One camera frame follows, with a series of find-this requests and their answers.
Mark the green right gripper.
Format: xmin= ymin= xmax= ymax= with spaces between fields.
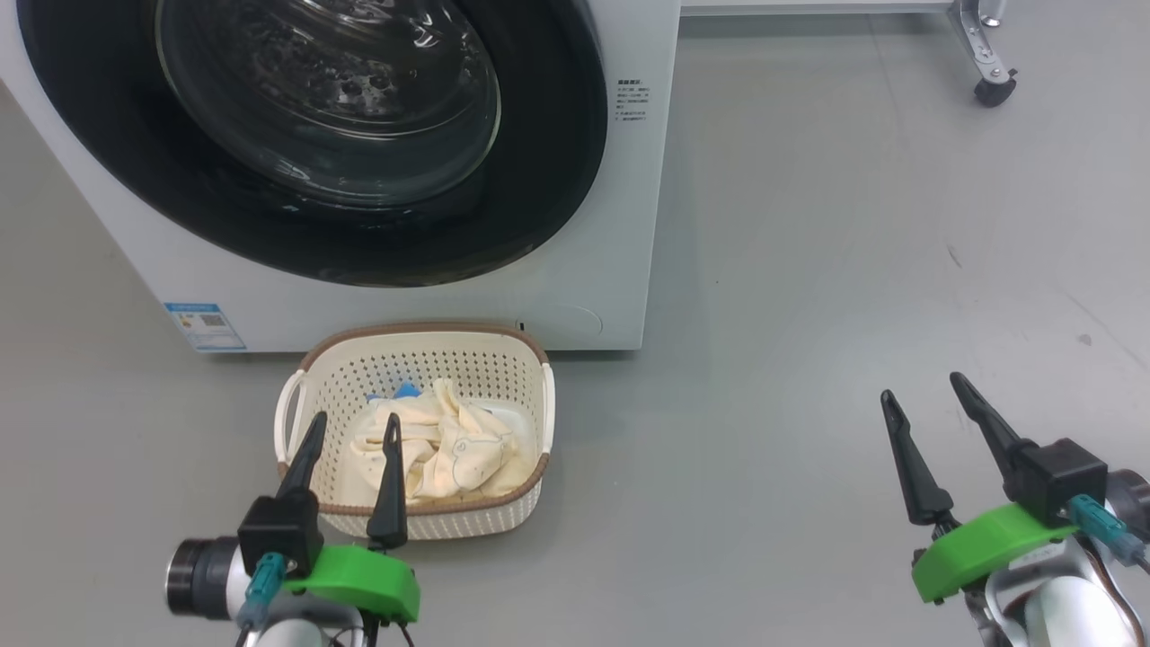
xmin=880 ymin=371 xmax=1150 ymax=606

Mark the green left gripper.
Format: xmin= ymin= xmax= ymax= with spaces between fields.
xmin=166 ymin=411 xmax=421 ymax=625

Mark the round black glass washer door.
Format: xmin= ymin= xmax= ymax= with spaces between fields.
xmin=16 ymin=0 xmax=609 ymax=288

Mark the cream perforated basket brown rim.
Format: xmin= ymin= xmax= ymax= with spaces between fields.
xmin=274 ymin=323 xmax=556 ymax=542

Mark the white front-load washing machine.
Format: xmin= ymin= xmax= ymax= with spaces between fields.
xmin=0 ymin=0 xmax=682 ymax=354

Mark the blue energy label sticker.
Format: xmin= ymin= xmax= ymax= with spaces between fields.
xmin=164 ymin=302 xmax=247 ymax=352

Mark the black caster wheel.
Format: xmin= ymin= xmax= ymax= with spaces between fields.
xmin=975 ymin=74 xmax=1019 ymax=109

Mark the small printed text sticker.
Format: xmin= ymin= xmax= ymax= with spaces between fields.
xmin=615 ymin=78 xmax=650 ymax=124

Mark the teal plug left camera cable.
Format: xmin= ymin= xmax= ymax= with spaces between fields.
xmin=234 ymin=552 xmax=288 ymax=647

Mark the teal plug camera cable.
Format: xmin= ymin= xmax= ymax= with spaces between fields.
xmin=234 ymin=552 xmax=288 ymax=647
xmin=1066 ymin=493 xmax=1150 ymax=573

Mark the thin black left gripper cable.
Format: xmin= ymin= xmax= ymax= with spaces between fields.
xmin=358 ymin=611 xmax=419 ymax=647

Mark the teal plug right camera cable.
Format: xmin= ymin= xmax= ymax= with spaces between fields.
xmin=1066 ymin=493 xmax=1150 ymax=573

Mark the white metal stand frame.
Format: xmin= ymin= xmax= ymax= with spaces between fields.
xmin=680 ymin=0 xmax=1009 ymax=86

